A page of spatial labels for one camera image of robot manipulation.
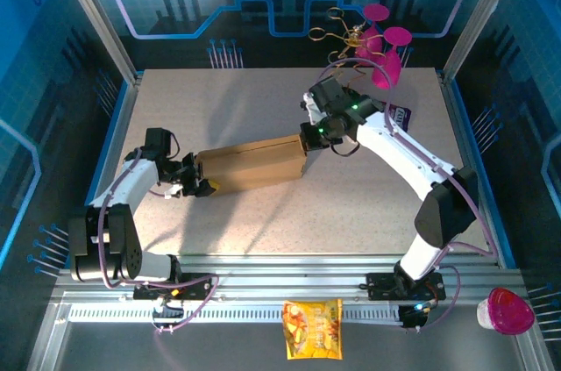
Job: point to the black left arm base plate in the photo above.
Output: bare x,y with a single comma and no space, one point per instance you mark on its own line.
197,285

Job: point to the purple candy bag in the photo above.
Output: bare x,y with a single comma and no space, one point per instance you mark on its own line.
402,116

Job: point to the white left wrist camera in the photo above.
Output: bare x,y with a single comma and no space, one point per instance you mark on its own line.
173,192

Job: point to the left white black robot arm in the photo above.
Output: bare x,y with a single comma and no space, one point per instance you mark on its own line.
127,182

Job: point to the pink wine glass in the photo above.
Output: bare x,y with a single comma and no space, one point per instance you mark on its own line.
388,73
377,13

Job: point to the brown cardboard paper box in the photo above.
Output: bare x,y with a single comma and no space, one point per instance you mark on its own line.
254,165

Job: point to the aluminium frame post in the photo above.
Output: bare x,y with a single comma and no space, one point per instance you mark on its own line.
477,16
101,16

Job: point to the black controller box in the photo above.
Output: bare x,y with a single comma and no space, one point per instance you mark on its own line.
412,317

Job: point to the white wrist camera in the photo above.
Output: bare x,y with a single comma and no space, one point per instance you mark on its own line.
173,192
313,110

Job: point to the pink lidded plastic cup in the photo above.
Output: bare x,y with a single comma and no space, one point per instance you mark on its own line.
508,311

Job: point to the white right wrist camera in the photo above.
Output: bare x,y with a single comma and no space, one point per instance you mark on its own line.
313,110

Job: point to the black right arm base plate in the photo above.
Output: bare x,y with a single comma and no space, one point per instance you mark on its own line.
381,285

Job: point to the aluminium table frame rail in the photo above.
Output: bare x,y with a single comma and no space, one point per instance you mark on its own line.
285,274

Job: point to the yellow chips bag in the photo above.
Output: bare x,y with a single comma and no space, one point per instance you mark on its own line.
312,329

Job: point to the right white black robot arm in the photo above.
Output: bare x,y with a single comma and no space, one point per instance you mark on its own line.
403,156

